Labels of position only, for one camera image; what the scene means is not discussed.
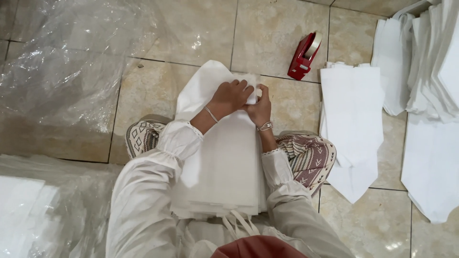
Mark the plastic-wrapped white bags bundle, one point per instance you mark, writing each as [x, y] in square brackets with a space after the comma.
[46, 208]

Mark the clear plastic sheet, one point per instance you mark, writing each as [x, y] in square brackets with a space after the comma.
[71, 64]

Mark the stack of white fabric bags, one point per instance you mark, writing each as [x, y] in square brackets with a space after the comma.
[222, 168]

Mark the person's left fingers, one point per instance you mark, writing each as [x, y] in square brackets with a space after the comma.
[241, 87]

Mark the flat white bags pile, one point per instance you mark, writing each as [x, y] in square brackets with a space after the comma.
[432, 168]

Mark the pink headscarf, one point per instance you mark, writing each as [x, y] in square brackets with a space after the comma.
[258, 247]

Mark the person's right hand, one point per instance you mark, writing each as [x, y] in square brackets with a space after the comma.
[259, 107]

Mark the person's left hand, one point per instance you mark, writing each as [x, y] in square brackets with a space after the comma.
[229, 97]

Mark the patterned trousers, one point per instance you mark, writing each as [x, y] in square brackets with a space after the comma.
[308, 157]

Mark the heap of white bags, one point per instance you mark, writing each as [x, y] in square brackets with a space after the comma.
[419, 61]

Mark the white fabric bag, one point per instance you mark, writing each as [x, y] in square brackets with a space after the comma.
[215, 89]

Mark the red tape dispenser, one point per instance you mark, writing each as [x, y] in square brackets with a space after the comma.
[304, 56]

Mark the pile of folded white bags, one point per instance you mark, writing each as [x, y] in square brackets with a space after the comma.
[351, 125]

